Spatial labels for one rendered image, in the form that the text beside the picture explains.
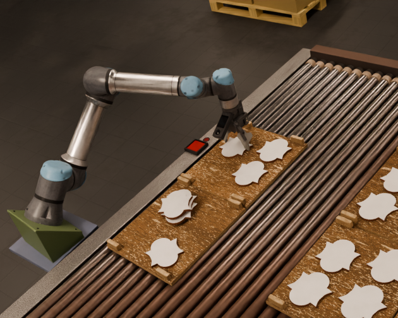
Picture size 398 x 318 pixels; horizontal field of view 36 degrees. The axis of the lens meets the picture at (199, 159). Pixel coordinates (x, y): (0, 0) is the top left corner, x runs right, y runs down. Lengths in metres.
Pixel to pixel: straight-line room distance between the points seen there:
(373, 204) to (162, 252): 0.75
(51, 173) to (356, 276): 1.19
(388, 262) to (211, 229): 0.64
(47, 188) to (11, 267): 1.55
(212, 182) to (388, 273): 0.80
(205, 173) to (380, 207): 0.72
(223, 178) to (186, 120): 2.10
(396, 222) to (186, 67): 3.27
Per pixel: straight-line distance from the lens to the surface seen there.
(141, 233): 2.34
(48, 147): 4.80
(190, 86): 2.27
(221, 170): 2.49
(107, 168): 4.33
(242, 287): 2.09
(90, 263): 2.35
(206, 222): 2.29
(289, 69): 3.06
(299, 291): 2.00
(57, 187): 2.45
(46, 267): 2.50
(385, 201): 2.24
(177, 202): 2.34
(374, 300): 1.96
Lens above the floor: 2.51
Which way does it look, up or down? 37 degrees down
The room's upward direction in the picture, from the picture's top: 17 degrees counter-clockwise
